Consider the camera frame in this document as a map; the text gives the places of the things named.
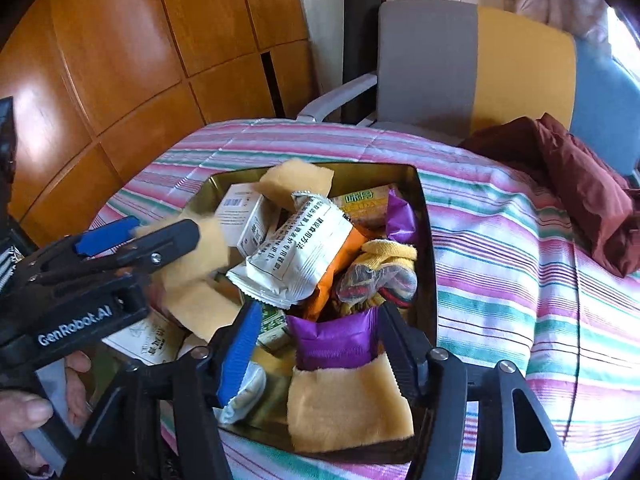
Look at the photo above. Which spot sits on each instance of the maroon cloth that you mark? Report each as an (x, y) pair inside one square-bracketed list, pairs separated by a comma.
[(575, 175)]

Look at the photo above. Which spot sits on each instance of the gold metal tin box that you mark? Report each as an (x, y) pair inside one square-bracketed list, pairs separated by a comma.
[(425, 260)]

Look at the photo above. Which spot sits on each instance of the purple foil packet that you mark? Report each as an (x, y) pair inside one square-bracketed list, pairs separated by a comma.
[(400, 220), (335, 342)]

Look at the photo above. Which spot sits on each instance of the grey yellow blue chair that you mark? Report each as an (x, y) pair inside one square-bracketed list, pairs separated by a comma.
[(425, 60)]

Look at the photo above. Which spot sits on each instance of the yellow sock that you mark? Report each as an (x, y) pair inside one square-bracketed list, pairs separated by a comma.
[(385, 255)]

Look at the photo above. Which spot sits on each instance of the yellow snack packet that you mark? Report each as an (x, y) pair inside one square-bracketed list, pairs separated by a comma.
[(362, 205)]

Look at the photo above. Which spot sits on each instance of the white cardboard medicine box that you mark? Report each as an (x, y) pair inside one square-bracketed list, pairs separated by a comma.
[(240, 220)]

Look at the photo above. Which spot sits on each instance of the striped tablecloth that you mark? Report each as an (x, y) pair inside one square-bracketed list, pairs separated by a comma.
[(500, 285)]

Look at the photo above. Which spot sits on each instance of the person's left hand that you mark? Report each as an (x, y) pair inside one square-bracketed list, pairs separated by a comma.
[(25, 410)]

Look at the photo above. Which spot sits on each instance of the green white small carton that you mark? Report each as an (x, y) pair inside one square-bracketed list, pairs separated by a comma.
[(272, 327)]

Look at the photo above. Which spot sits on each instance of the yellow sponge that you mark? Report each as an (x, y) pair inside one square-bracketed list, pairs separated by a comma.
[(205, 260), (295, 182), (350, 405), (205, 310)]

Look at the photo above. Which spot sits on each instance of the wooden wardrobe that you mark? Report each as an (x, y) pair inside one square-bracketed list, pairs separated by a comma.
[(125, 35)]

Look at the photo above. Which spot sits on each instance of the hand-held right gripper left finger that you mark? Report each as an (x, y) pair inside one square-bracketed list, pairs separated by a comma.
[(240, 355)]

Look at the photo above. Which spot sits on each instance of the white packet with black text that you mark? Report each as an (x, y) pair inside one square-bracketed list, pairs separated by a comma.
[(295, 255)]

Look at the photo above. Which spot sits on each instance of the white sock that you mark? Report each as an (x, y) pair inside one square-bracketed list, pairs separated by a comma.
[(247, 390)]

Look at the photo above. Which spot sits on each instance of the orange packet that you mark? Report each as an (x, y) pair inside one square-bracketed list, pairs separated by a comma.
[(332, 280)]

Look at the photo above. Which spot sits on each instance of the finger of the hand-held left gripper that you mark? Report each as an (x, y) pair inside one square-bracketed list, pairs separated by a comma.
[(165, 247), (107, 237)]

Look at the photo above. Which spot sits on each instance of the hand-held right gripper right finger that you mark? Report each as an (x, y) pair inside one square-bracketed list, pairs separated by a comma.
[(400, 355)]

